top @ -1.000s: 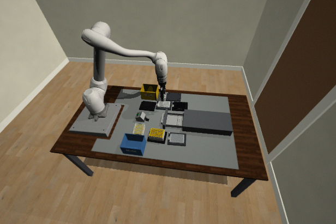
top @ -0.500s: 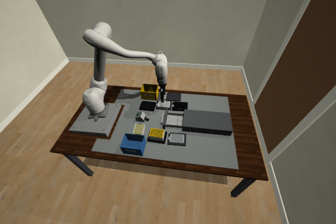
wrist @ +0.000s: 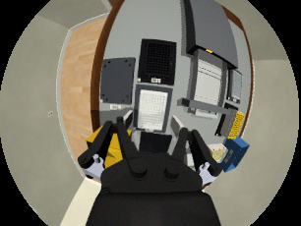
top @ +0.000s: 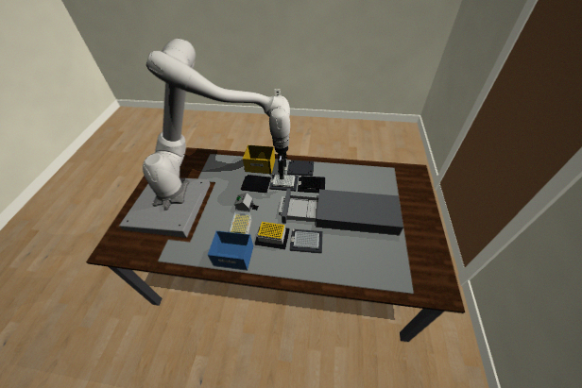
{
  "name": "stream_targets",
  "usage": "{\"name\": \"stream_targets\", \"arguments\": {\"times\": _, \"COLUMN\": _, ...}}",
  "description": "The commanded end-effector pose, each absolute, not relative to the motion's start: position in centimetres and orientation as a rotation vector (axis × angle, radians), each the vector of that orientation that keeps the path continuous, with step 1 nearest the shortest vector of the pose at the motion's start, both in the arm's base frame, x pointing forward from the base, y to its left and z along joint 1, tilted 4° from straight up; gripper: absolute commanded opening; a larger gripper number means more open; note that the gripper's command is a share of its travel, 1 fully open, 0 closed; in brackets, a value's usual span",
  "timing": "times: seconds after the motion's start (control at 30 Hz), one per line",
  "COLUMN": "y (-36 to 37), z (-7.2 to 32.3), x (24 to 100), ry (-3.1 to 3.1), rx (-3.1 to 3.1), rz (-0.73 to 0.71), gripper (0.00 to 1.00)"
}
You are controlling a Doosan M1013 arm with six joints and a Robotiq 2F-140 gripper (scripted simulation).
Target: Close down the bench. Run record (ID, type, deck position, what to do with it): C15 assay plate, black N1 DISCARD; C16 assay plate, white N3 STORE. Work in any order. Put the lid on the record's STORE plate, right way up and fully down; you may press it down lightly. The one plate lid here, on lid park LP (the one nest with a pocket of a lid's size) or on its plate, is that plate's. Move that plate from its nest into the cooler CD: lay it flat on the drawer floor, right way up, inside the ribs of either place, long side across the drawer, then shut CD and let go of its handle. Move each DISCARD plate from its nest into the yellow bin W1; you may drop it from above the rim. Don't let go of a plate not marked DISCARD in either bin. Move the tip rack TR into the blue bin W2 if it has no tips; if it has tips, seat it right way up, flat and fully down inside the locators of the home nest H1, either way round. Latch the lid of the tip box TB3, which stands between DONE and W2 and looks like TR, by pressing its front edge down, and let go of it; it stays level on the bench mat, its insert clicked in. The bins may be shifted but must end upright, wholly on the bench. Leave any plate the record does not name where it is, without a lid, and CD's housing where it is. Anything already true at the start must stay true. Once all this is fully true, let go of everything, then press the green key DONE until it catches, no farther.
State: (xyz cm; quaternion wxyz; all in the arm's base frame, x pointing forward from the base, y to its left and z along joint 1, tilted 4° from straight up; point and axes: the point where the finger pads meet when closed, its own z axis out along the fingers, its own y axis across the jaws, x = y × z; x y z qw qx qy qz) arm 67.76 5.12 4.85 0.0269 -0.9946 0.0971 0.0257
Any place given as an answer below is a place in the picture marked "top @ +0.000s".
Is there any blue open-top bin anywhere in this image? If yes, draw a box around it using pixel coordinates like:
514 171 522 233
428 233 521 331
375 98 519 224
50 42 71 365
208 231 253 270

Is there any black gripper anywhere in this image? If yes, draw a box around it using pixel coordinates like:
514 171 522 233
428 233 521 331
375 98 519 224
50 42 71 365
275 146 288 179

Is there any yellow open-top bin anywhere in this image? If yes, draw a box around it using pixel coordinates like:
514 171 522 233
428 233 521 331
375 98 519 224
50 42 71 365
243 145 275 174

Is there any grey bench mat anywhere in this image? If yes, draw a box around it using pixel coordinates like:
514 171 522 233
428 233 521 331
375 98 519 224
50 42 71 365
158 154 414 294

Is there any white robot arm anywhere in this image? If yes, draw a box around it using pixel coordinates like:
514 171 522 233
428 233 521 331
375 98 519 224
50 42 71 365
143 39 290 209

